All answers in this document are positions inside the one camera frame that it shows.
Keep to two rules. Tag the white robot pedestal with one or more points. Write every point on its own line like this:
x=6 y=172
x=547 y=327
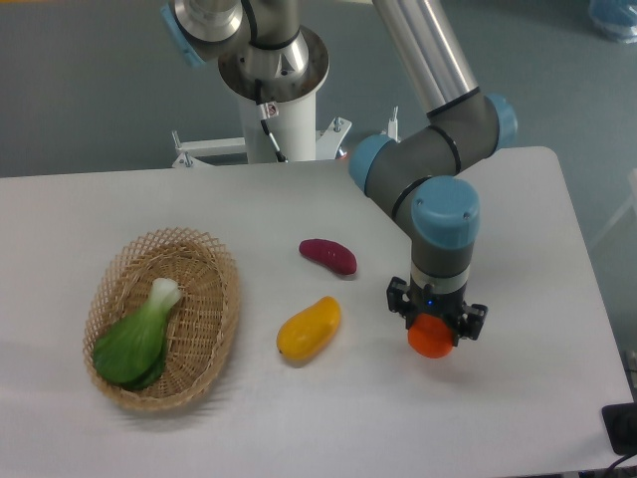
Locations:
x=276 y=93

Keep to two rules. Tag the green bok choy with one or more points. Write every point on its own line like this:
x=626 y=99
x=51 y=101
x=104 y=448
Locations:
x=132 y=353

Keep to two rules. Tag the blue plastic bag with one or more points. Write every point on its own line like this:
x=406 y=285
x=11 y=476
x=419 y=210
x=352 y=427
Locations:
x=616 y=19

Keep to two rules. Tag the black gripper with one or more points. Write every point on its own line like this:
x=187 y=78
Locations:
x=438 y=297

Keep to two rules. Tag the yellow mango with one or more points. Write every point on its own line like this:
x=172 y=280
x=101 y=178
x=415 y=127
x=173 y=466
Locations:
x=308 y=332

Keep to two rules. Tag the black device at table edge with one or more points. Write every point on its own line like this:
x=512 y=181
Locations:
x=620 y=424

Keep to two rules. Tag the orange fruit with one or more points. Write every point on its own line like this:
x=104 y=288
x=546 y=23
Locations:
x=430 y=337

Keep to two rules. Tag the purple sweet potato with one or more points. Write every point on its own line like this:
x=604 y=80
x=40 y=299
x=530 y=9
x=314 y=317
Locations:
x=329 y=254

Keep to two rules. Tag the woven wicker basket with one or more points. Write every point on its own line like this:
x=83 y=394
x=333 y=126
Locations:
x=200 y=327

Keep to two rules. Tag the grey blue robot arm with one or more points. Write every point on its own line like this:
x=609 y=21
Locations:
x=415 y=181

